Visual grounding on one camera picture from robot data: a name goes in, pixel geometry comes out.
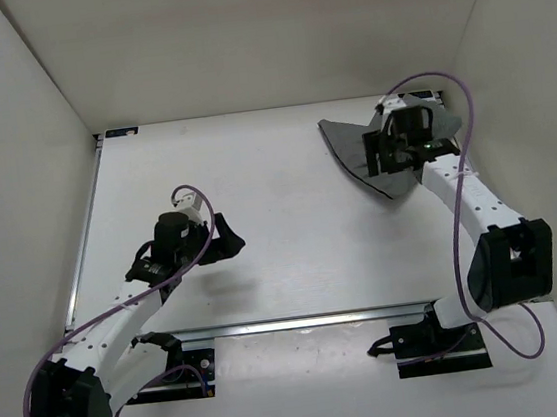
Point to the blue corner label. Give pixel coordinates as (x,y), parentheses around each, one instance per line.
(121,132)
(423,94)

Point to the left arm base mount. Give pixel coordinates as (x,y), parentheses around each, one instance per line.
(189,371)

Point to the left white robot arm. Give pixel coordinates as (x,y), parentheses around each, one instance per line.
(116,357)

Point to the left aluminium rail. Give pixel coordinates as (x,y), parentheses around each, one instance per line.
(82,244)

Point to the front aluminium rail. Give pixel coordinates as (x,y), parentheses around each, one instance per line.
(300,323)

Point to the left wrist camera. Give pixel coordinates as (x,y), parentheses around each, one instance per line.
(190,205)

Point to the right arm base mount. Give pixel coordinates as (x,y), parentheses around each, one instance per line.
(426,349)

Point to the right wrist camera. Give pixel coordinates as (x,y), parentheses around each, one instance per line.
(389,103)

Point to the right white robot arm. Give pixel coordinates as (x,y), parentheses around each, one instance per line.
(512,262)

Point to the left blue corner label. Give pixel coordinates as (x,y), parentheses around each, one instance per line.
(121,132)

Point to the grey pleated skirt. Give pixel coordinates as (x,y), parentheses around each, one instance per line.
(344,142)

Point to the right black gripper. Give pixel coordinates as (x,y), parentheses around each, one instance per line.
(375,144)

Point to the aluminium rail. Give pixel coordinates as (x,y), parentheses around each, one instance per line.
(300,323)
(82,244)

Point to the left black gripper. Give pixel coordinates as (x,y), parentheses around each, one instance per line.
(225,245)

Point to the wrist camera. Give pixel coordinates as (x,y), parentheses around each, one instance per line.
(389,103)
(190,205)

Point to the right blue corner label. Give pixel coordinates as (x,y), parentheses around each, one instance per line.
(423,94)

